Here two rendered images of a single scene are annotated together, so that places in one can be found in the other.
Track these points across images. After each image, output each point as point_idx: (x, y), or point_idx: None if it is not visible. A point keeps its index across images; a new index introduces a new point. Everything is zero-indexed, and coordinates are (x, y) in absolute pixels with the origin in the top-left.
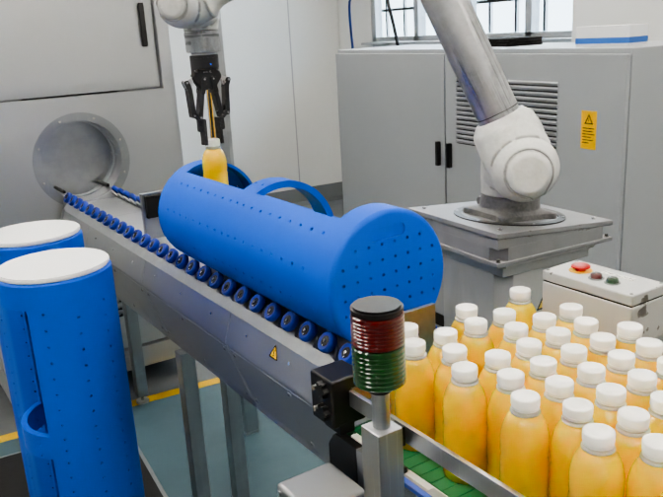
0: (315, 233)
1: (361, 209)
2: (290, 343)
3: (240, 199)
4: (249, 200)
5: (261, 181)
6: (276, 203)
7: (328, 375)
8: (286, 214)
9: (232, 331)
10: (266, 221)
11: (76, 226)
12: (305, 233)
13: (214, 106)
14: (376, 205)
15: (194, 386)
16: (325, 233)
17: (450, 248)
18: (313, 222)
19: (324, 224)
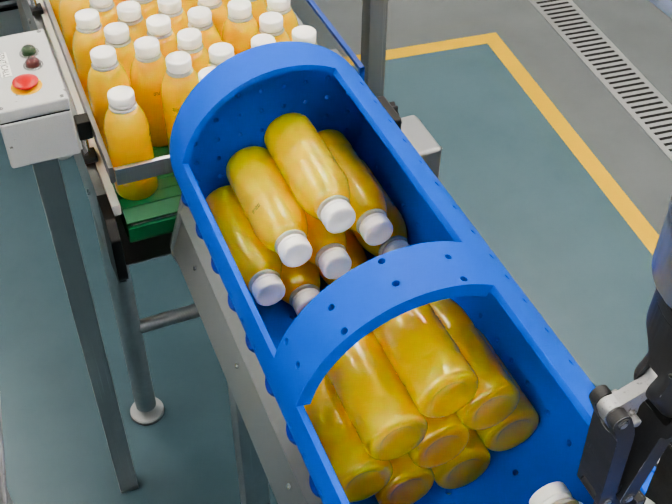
0: (372, 95)
1: (299, 57)
2: None
3: (499, 272)
4: (478, 246)
5: (449, 271)
6: (422, 180)
7: (384, 105)
8: (408, 150)
9: None
10: (443, 187)
11: None
12: (385, 111)
13: (649, 471)
14: (273, 58)
15: None
16: (359, 80)
17: (1, 431)
18: (371, 101)
19: (357, 85)
